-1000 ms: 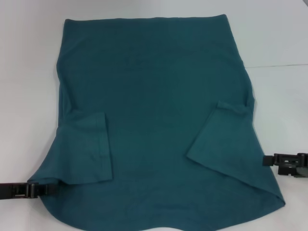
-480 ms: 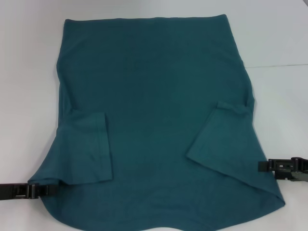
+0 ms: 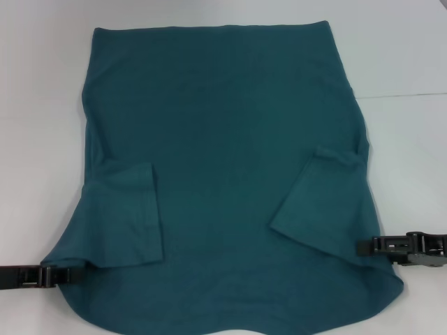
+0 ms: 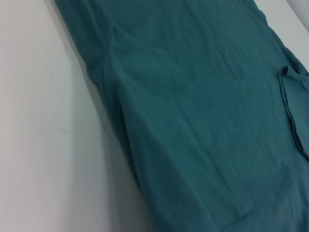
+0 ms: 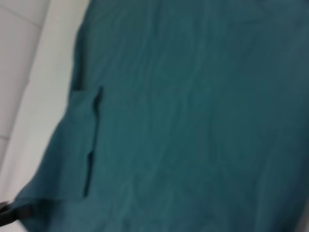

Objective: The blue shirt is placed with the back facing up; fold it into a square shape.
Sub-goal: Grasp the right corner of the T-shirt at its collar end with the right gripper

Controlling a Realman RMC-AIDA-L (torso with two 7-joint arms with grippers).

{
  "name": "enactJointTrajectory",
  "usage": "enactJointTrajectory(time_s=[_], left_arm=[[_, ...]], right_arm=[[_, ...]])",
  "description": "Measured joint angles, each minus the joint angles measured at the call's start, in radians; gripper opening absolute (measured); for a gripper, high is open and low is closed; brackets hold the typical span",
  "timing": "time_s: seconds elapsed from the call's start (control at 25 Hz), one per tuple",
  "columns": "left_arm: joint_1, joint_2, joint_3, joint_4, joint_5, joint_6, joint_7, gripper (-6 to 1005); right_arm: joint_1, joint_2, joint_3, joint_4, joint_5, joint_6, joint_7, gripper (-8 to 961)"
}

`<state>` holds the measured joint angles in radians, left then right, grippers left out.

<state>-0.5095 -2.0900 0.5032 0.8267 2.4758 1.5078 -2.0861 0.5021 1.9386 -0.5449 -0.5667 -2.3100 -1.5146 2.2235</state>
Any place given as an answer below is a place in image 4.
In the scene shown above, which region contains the blue shirt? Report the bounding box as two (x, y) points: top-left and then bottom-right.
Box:
(54, 0), (309, 232)

